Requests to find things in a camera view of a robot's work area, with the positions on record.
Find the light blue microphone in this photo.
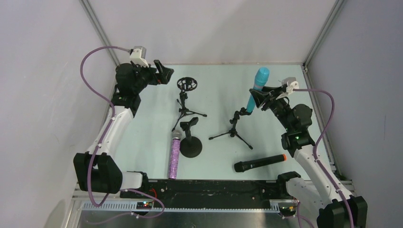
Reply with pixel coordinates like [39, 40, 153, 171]
[246, 67, 270, 113]

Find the clip tripod mic stand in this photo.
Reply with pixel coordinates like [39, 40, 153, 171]
[208, 107, 253, 150]

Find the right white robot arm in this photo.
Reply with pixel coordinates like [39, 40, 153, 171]
[249, 85, 368, 228]

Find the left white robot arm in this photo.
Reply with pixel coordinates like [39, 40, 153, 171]
[73, 60, 174, 194]

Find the round base mic stand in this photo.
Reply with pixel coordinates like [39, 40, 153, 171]
[180, 117, 202, 158]

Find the purple glitter microphone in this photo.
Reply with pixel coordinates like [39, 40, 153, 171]
[168, 130, 182, 180]

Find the black microphone orange tip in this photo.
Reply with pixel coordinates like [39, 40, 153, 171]
[234, 154, 287, 172]

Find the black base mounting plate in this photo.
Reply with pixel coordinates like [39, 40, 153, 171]
[140, 179, 292, 209]

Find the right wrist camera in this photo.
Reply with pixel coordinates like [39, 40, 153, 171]
[276, 77, 299, 100]

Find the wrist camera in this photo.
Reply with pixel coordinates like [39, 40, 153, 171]
[129, 46, 149, 67]
[276, 77, 299, 100]

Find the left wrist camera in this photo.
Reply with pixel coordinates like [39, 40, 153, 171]
[129, 46, 149, 67]

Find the shock mount tripod stand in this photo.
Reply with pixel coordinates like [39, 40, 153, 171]
[171, 77, 208, 132]

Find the slotted cable duct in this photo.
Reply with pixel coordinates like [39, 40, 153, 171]
[81, 201, 280, 213]

